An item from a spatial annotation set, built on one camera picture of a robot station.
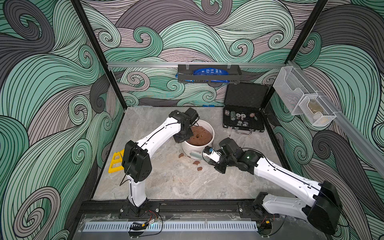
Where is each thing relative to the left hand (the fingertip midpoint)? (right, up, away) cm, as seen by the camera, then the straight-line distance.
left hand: (188, 137), depth 83 cm
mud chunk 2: (+7, -20, +4) cm, 21 cm away
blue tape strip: (+18, +22, +42) cm, 51 cm away
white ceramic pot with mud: (+9, -1, +6) cm, 11 cm away
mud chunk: (+5, -17, +6) cm, 18 cm away
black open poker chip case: (+43, +19, +31) cm, 56 cm away
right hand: (+13, -12, -5) cm, 19 cm away
